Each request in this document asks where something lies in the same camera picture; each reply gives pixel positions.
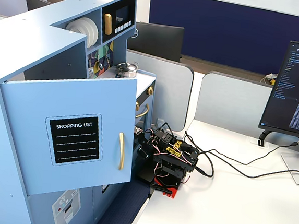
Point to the grey desk divider panel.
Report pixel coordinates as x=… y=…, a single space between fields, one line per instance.
x=167 y=92
x=231 y=103

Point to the silver toy pot with lid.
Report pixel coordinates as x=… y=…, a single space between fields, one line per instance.
x=127 y=69

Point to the light blue toy kitchen cabinet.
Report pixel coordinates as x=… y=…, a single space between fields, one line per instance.
x=35 y=44

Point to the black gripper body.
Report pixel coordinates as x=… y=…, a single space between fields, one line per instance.
x=143 y=151

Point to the blue door with shopping list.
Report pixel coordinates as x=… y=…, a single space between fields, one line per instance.
x=69 y=97

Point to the white whiteboard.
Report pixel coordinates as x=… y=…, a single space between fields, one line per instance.
x=253 y=0

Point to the black monitor back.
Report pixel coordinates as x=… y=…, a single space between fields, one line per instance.
x=158 y=40
x=36 y=2

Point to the computer monitor showing code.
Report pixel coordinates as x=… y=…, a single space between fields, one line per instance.
x=295 y=88

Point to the gold oven knob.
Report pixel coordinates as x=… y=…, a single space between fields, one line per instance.
x=150 y=90
x=137 y=106

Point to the black toy microwave door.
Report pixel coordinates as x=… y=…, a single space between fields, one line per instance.
x=107 y=38

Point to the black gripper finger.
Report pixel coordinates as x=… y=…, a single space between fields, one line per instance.
x=143 y=139
x=144 y=152

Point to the red table clamp base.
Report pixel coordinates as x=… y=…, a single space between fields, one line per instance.
x=170 y=191

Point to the white plates stack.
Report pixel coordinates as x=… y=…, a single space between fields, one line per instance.
x=93 y=33

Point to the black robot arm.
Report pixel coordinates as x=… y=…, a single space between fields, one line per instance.
x=174 y=161

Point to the white monitor stand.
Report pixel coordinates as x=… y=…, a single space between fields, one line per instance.
x=298 y=167

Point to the black flat box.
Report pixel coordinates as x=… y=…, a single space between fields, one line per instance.
x=145 y=173

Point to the white and yellow clutter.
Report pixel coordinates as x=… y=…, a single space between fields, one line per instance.
x=270 y=78

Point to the white toy plate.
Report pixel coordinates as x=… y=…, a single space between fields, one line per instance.
x=77 y=27

